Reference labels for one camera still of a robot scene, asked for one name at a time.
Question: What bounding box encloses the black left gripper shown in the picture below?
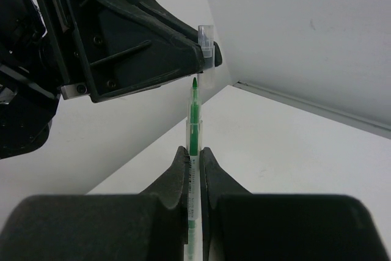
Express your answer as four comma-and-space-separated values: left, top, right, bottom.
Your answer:
0, 0, 92, 160

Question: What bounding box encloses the small white cap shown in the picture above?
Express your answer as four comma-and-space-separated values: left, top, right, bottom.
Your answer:
197, 24, 216, 90

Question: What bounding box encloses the green pen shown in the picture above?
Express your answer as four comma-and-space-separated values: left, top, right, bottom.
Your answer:
185, 78, 202, 260

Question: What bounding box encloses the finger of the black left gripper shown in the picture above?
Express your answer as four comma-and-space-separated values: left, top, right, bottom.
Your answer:
37, 0, 207, 103

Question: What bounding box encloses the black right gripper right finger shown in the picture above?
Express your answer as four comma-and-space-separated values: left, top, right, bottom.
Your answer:
200, 148, 389, 260

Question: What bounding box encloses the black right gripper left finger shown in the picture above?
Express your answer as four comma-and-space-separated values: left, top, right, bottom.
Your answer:
1, 146, 189, 260

